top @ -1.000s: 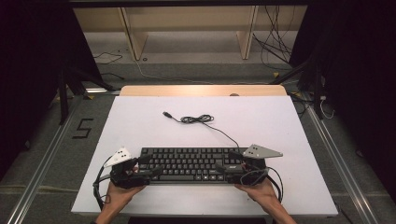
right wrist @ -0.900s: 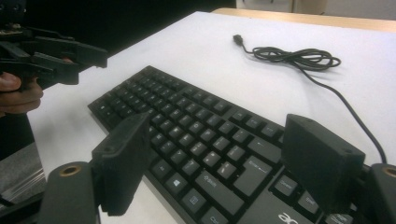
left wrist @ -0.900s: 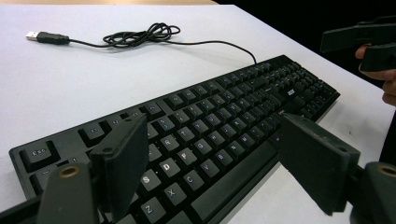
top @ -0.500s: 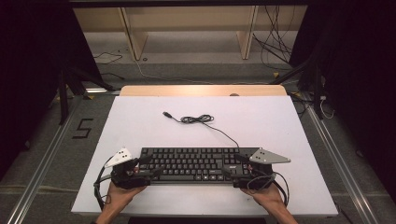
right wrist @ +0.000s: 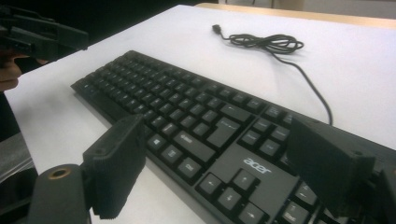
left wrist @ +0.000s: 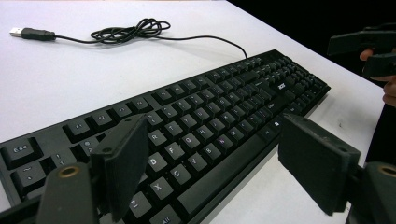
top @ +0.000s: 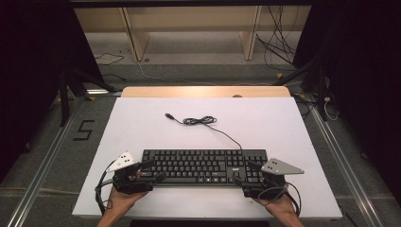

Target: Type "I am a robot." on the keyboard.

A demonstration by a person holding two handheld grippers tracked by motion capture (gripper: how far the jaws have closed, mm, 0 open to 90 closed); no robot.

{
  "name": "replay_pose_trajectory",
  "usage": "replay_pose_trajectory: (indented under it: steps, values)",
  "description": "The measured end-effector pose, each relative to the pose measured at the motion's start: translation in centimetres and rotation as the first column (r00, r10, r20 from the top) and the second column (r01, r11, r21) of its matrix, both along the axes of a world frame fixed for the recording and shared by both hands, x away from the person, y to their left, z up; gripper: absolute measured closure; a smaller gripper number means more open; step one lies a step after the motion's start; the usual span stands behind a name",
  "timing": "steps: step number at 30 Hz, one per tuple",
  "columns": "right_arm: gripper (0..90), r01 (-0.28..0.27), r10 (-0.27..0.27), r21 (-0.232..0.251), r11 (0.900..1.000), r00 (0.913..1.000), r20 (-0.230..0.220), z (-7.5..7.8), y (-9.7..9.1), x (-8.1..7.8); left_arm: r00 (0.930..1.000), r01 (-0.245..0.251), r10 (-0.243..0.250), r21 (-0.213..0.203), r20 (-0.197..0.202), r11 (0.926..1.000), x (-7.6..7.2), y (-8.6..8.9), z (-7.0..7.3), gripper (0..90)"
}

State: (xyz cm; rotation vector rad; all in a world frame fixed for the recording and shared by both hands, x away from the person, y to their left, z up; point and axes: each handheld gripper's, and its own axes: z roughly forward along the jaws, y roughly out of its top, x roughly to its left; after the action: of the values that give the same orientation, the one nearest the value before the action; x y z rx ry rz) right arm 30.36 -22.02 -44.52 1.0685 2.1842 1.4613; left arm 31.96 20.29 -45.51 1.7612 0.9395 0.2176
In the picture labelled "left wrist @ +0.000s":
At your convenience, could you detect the black curtain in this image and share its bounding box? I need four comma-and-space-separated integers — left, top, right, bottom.
227, 0, 396, 90

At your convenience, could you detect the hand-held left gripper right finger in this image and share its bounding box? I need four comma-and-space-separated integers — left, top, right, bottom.
276, 112, 362, 217

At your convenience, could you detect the black keyboard cable with plug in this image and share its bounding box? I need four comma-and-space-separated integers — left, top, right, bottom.
8, 17, 249, 60

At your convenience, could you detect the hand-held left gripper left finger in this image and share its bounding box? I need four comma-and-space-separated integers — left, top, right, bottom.
89, 113, 150, 223

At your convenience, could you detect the black computer keyboard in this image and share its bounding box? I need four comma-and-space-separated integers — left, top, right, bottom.
0, 49, 332, 224

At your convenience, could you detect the white table cover board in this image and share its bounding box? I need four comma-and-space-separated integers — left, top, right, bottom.
0, 0, 386, 224

